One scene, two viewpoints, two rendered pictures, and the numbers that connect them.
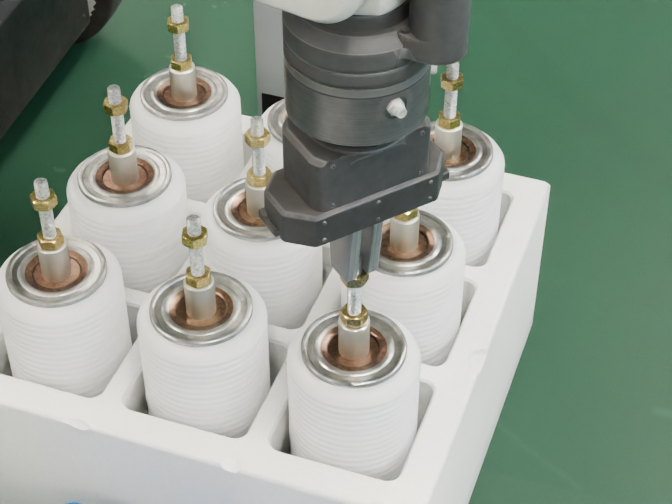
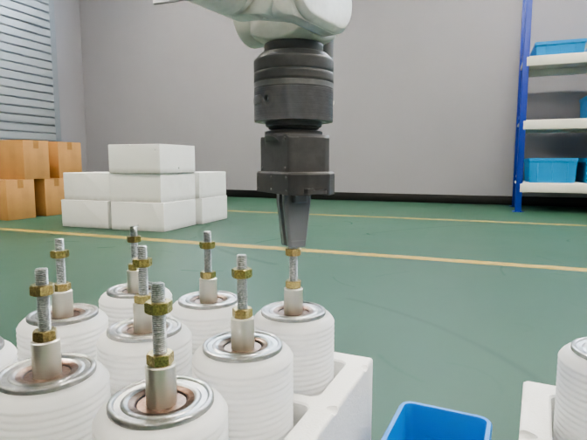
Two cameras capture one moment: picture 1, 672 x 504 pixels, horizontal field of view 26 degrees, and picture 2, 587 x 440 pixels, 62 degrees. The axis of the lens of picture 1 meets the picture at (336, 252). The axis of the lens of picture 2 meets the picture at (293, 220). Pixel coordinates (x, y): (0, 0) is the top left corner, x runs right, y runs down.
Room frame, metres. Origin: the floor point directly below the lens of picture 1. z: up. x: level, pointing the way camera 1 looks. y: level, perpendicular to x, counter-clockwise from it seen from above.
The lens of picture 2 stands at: (0.67, 0.54, 0.43)
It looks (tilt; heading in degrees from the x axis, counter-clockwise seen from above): 7 degrees down; 275
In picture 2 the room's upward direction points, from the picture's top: straight up
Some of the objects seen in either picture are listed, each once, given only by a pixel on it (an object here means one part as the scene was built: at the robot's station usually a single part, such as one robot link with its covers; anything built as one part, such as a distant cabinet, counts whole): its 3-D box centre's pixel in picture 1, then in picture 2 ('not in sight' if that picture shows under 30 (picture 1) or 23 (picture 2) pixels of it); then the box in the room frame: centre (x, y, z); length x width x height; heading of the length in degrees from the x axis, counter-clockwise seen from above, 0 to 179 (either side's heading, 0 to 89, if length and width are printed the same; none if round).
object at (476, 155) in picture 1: (447, 151); (135, 290); (0.93, -0.09, 0.25); 0.08 x 0.08 x 0.01
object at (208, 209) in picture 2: not in sight; (191, 208); (1.71, -3.00, 0.09); 0.39 x 0.39 x 0.18; 76
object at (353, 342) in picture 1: (353, 335); (293, 301); (0.71, -0.01, 0.26); 0.02 x 0.02 x 0.03
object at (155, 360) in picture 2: (50, 238); (160, 357); (0.79, 0.21, 0.29); 0.02 x 0.02 x 0.01; 87
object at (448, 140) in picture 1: (448, 138); (135, 281); (0.93, -0.09, 0.26); 0.02 x 0.02 x 0.03
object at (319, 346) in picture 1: (353, 348); (293, 312); (0.71, -0.01, 0.25); 0.08 x 0.08 x 0.01
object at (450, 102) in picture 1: (450, 101); (134, 253); (0.93, -0.09, 0.30); 0.01 x 0.01 x 0.08
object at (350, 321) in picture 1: (354, 314); (293, 283); (0.71, -0.01, 0.29); 0.02 x 0.02 x 0.01; 58
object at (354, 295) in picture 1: (354, 296); (293, 269); (0.71, -0.01, 0.30); 0.01 x 0.01 x 0.08
